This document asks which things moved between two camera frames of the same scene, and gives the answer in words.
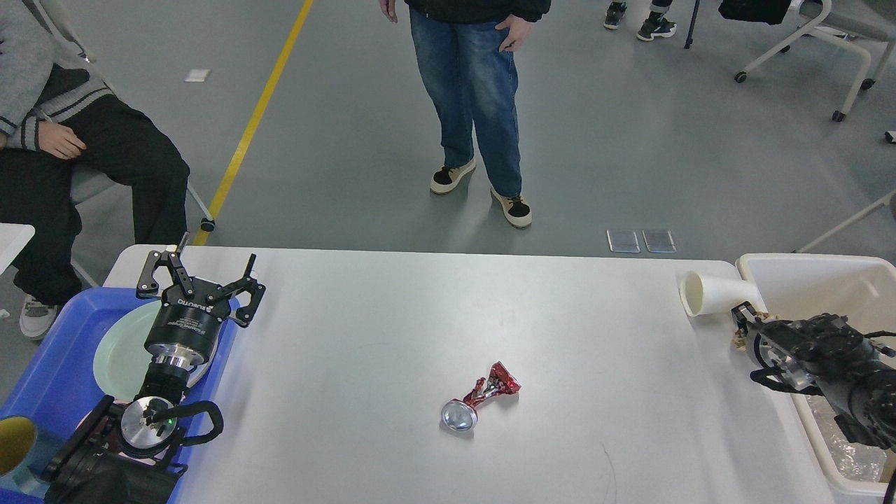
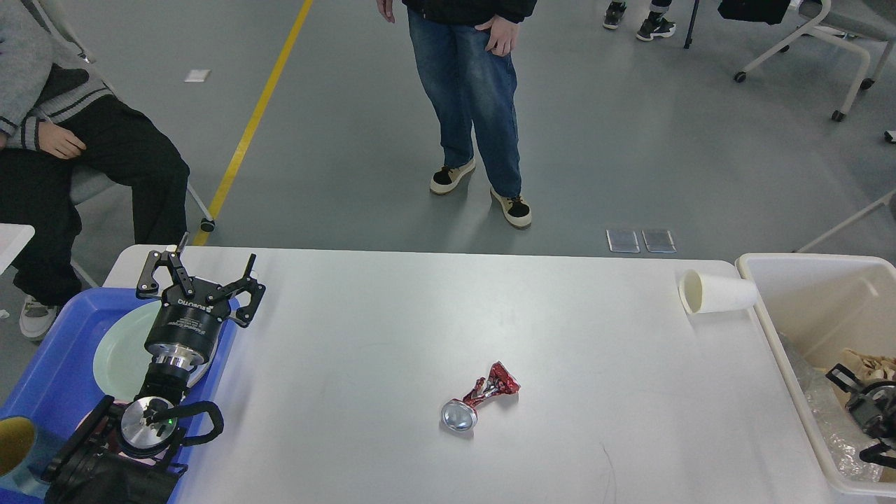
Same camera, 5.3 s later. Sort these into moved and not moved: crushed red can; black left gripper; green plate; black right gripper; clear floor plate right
Moved: black right gripper
Not moved: green plate; black left gripper; clear floor plate right; crushed red can
